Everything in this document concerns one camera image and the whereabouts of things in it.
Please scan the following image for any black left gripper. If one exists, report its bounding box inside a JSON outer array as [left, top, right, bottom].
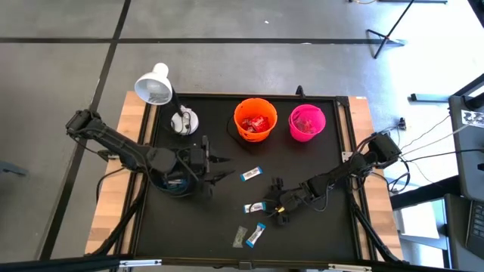
[[188, 134, 236, 199]]

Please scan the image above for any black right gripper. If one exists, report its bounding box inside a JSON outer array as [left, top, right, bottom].
[[265, 176, 307, 227]]

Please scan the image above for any white blue chocolate bar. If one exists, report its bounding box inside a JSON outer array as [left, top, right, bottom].
[[245, 221, 267, 249], [244, 202, 268, 215], [164, 177, 189, 190], [239, 166, 264, 183]]

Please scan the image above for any clear green candy wrapper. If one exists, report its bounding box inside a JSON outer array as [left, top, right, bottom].
[[231, 225, 249, 249]]

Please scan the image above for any clear pinkish candy wrapper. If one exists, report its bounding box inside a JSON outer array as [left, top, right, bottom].
[[295, 117, 317, 134]]

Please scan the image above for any orange pumpkin bucket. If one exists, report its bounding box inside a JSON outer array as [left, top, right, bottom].
[[225, 97, 278, 144]]

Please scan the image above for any black plastic bucket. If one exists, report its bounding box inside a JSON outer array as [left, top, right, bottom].
[[149, 145, 196, 196]]

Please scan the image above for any pink plastic bucket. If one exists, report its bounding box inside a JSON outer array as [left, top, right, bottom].
[[287, 104, 327, 144]]

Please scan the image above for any white desk lamp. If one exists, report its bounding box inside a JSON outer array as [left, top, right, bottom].
[[134, 62, 200, 136]]

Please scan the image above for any black support beam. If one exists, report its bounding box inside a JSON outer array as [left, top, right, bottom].
[[389, 181, 464, 211]]

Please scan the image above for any grey side desk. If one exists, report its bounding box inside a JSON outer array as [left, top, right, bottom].
[[444, 73, 484, 272]]

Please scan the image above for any black floor tripod stand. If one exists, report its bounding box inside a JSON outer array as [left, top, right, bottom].
[[365, 0, 417, 60]]

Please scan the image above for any dark laptop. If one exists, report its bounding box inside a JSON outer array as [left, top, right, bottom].
[[464, 199, 484, 260]]

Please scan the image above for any grey chair foot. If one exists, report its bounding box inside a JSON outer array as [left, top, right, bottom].
[[0, 160, 29, 178]]

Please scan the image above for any black white marker tag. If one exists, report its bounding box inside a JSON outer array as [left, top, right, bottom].
[[460, 109, 484, 129]]

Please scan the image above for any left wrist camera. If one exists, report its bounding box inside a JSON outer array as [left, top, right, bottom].
[[188, 147, 206, 167]]

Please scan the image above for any black lamp cable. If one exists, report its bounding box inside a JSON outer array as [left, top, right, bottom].
[[176, 109, 193, 135]]

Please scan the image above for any silver metal bracket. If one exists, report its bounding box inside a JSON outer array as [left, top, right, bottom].
[[327, 263, 373, 272], [119, 258, 163, 268]]

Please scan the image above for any black aluminium frame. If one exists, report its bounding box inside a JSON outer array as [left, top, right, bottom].
[[0, 92, 409, 272]]

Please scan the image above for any black cable loop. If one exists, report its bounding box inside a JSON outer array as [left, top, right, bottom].
[[385, 172, 413, 194]]

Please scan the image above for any black floor cable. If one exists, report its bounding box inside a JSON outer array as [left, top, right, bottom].
[[404, 147, 484, 162]]

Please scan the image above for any white floor cable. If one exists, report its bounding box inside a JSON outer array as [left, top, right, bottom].
[[400, 123, 472, 152]]

